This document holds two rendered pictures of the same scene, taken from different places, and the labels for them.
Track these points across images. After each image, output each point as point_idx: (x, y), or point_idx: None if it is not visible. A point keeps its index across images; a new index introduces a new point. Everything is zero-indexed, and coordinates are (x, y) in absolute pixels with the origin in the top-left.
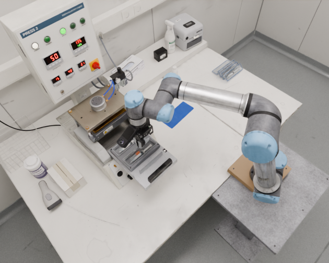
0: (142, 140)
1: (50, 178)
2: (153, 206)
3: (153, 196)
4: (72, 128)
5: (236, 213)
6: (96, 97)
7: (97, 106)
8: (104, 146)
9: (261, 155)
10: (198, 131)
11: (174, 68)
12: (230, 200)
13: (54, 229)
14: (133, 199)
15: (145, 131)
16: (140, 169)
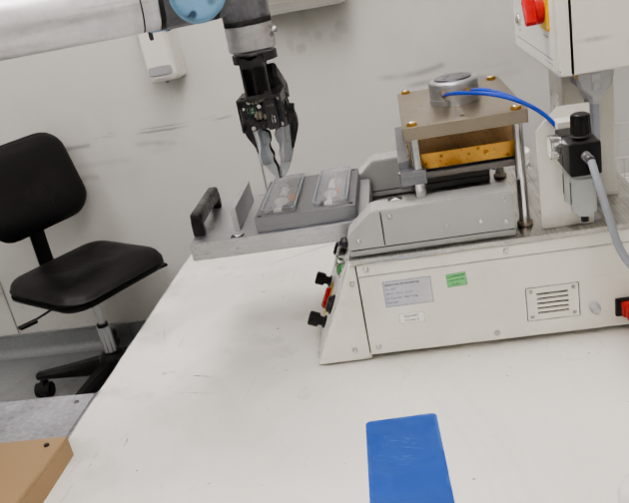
0: (243, 111)
1: None
2: (229, 307)
3: (245, 313)
4: (529, 169)
5: (9, 406)
6: (465, 75)
7: (432, 79)
8: (403, 196)
9: None
10: (264, 479)
11: None
12: (35, 414)
13: None
14: (282, 290)
15: (242, 95)
16: (244, 182)
